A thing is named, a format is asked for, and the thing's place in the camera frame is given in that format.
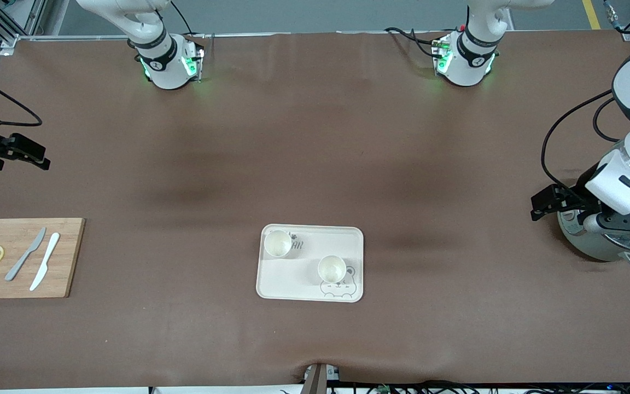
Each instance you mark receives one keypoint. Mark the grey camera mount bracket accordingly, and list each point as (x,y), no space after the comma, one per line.
(315,383)

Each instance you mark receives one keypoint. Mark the cream tray with bear print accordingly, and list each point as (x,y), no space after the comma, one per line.
(293,279)

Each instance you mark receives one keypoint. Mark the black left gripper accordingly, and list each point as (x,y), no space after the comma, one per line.
(576,197)

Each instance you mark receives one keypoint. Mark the grey plastic knife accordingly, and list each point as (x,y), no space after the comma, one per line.
(14,271)

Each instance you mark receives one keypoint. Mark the white plastic knife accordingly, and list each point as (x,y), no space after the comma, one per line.
(47,257)

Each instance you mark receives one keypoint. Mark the grey pot with glass lid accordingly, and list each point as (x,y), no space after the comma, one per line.
(588,246)

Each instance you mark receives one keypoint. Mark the brown table cover sheet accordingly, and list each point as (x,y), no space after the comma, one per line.
(315,164)

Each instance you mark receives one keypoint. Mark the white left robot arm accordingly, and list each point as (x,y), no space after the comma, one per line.
(465,65)

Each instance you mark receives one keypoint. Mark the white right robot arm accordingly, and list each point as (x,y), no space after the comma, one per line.
(167,65)

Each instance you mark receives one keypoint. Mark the wooden cutting board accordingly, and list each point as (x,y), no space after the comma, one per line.
(66,273)

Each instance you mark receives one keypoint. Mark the white plastic cup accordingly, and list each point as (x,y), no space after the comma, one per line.
(278,244)
(331,269)

